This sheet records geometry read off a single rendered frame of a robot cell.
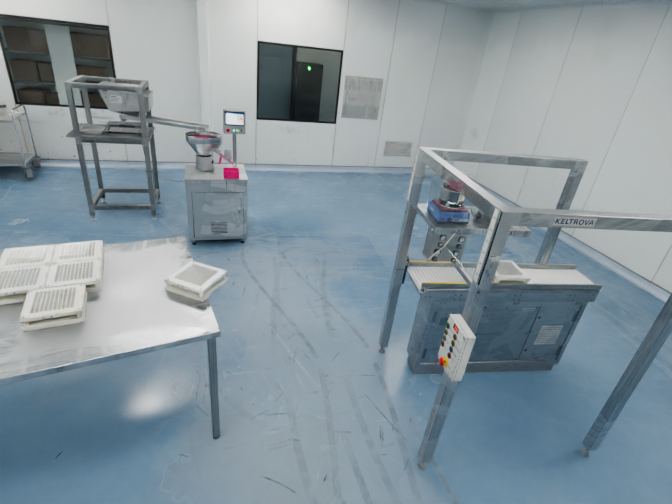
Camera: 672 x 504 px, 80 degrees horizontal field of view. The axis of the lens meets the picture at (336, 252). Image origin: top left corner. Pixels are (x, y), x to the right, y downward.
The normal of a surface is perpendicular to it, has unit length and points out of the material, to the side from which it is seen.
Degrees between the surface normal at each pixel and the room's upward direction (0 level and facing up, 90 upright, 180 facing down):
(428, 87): 90
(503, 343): 90
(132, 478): 0
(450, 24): 90
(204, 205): 90
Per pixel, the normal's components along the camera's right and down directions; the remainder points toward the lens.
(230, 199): 0.26, 0.47
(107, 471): 0.11, -0.88
